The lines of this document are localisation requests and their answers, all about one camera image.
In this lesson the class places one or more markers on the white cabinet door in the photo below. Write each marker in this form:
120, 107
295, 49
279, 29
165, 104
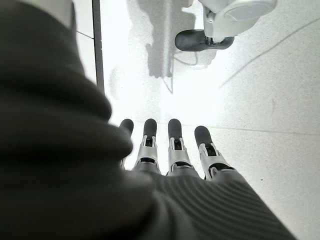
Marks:
87, 57
83, 15

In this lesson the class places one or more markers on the black robot foot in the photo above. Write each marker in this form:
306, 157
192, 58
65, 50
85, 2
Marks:
190, 40

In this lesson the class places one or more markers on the dark table leg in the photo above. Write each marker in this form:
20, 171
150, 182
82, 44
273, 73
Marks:
98, 45

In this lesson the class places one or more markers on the silver robot leg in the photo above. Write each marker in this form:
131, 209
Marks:
237, 17

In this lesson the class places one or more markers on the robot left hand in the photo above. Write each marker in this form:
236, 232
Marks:
62, 162

